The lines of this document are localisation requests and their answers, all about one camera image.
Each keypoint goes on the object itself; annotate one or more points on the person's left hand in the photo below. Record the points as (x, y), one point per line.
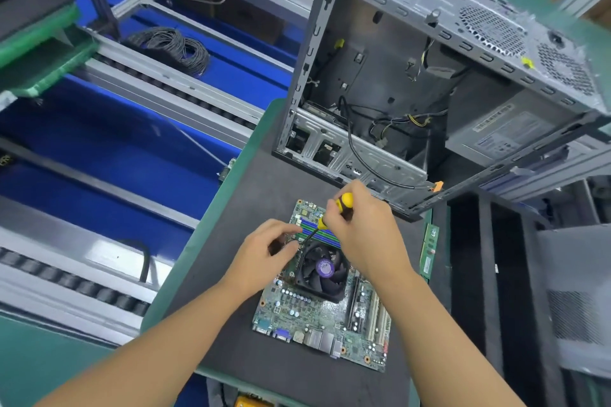
(260, 259)

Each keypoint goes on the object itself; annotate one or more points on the person's right hand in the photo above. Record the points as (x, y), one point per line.
(368, 235)

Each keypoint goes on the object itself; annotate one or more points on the black CPU fan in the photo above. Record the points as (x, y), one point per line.
(323, 268)

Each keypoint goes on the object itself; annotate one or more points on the green motherboard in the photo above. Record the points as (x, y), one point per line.
(315, 321)

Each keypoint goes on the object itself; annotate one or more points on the dark grey computer case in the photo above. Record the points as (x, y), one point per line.
(382, 68)

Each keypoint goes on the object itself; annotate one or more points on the grey case side panel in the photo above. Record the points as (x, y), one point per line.
(578, 297)

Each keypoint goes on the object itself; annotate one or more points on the person's right forearm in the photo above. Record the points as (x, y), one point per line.
(449, 345)

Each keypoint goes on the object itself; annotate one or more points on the person's left forearm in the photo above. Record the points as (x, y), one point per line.
(143, 354)

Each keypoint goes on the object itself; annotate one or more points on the green memory module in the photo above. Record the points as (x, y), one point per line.
(430, 249)

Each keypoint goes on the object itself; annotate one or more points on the black divided foam tray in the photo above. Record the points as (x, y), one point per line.
(468, 297)

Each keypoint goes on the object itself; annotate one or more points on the yellow box green button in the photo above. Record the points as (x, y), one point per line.
(250, 401)

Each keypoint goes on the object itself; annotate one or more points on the silver power supply unit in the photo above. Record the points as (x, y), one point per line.
(515, 125)

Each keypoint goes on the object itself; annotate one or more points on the long green workbench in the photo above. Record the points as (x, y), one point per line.
(563, 1)

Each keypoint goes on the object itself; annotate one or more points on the aluminium conveyor frame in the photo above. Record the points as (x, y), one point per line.
(124, 87)

